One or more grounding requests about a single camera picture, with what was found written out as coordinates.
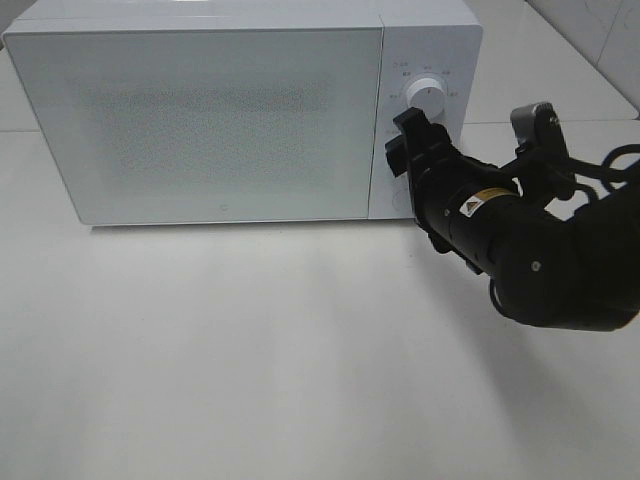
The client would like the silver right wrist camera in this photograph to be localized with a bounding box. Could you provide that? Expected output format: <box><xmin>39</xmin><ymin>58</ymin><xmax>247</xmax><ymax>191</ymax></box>
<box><xmin>508</xmin><ymin>101</ymin><xmax>576</xmax><ymax>201</ymax></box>

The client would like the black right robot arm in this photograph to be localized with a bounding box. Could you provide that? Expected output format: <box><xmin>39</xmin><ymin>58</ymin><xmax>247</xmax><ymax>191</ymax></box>
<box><xmin>385</xmin><ymin>102</ymin><xmax>639</xmax><ymax>331</ymax></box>

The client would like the white microwave oven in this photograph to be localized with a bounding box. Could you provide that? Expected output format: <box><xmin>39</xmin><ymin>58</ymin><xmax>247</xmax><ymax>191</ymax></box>
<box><xmin>2</xmin><ymin>1</ymin><xmax>483</xmax><ymax>224</ymax></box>

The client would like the white microwave door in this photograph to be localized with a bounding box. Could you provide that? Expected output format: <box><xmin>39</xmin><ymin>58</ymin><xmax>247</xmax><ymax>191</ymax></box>
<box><xmin>7</xmin><ymin>29</ymin><xmax>381</xmax><ymax>225</ymax></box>

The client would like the black right camera cable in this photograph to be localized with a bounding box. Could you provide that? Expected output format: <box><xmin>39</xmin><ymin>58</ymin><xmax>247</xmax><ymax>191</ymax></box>
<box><xmin>564</xmin><ymin>144</ymin><xmax>640</xmax><ymax>201</ymax></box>

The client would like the round door release button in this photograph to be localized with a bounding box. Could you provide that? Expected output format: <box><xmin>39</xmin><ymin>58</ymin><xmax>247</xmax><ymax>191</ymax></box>
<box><xmin>392</xmin><ymin>188</ymin><xmax>413</xmax><ymax>218</ymax></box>

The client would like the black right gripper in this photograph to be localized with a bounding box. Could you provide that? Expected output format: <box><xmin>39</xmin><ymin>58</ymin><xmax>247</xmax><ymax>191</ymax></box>
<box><xmin>385</xmin><ymin>107</ymin><xmax>523</xmax><ymax>273</ymax></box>

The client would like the upper white power knob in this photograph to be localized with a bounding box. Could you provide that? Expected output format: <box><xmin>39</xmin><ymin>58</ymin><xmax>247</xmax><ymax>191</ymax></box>
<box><xmin>404</xmin><ymin>75</ymin><xmax>447</xmax><ymax>120</ymax></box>

